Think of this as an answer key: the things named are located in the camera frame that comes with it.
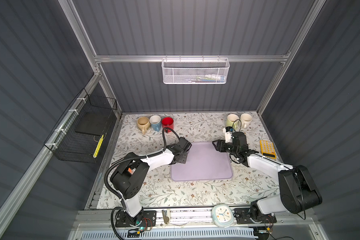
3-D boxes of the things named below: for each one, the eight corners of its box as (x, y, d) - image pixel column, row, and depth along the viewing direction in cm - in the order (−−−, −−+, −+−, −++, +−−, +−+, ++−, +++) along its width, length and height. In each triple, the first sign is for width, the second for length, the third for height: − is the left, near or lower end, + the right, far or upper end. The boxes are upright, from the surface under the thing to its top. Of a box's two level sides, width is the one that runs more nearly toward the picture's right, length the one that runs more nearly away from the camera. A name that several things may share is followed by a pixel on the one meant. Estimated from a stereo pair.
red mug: (162, 132, 110) (161, 126, 104) (163, 123, 116) (162, 116, 111) (173, 132, 110) (172, 126, 104) (174, 123, 116) (173, 116, 111)
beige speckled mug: (144, 136, 108) (142, 129, 101) (137, 126, 114) (134, 118, 108) (155, 131, 111) (153, 124, 104) (147, 121, 117) (145, 114, 111)
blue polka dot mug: (151, 134, 110) (148, 125, 102) (152, 124, 116) (150, 115, 108) (161, 134, 110) (159, 125, 102) (162, 124, 116) (160, 115, 108)
